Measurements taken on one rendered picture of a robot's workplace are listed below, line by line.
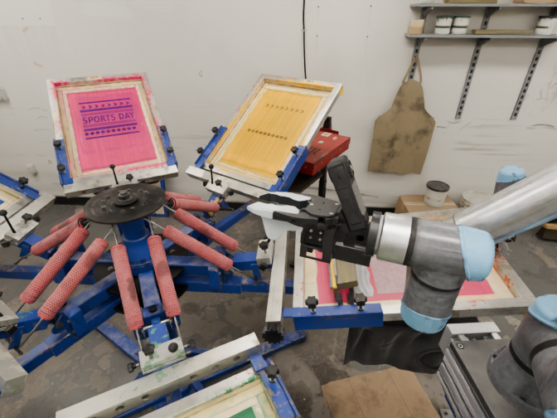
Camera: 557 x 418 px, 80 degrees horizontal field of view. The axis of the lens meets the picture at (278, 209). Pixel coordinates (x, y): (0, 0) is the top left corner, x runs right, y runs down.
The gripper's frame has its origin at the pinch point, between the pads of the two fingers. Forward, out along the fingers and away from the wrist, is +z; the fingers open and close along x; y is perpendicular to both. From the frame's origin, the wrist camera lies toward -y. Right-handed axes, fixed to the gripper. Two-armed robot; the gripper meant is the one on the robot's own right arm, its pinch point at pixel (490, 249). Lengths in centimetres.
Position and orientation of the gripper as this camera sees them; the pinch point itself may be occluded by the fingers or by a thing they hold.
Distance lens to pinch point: 154.1
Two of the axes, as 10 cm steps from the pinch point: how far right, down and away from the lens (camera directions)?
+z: 1.6, 8.4, 5.2
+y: -0.7, 5.3, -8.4
